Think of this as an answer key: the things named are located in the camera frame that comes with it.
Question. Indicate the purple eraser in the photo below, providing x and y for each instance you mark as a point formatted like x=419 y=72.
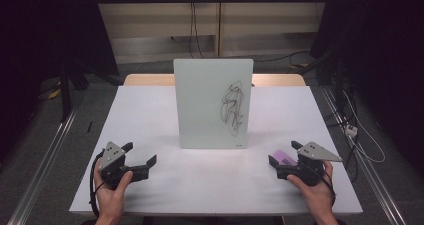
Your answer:
x=283 y=157

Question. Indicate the white table cover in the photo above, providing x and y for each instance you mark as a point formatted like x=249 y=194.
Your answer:
x=150 y=118

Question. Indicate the dark curtain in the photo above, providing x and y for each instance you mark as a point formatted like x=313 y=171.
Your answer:
x=40 y=35
x=383 y=35

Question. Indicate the person's right hand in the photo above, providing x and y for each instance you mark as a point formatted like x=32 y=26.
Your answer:
x=320 y=198

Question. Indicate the yellow object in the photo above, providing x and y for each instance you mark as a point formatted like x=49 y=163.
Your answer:
x=54 y=93

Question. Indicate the white power strip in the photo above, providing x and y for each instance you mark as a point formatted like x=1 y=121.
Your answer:
x=351 y=130

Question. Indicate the black metal stand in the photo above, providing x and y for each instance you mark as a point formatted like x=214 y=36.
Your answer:
x=65 y=95
x=340 y=81

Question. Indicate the black pen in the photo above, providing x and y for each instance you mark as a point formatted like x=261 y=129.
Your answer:
x=89 y=127

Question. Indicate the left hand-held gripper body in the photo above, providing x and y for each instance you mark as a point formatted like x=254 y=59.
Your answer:
x=111 y=170

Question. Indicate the person's left hand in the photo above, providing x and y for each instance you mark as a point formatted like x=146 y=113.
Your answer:
x=110 y=201

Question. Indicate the metal floor rail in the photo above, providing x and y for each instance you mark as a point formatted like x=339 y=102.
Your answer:
x=376 y=185
x=43 y=165

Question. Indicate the wooden table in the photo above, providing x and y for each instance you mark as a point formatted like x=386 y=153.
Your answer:
x=146 y=80

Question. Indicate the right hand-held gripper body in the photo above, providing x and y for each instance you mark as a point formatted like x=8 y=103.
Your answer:
x=308 y=170

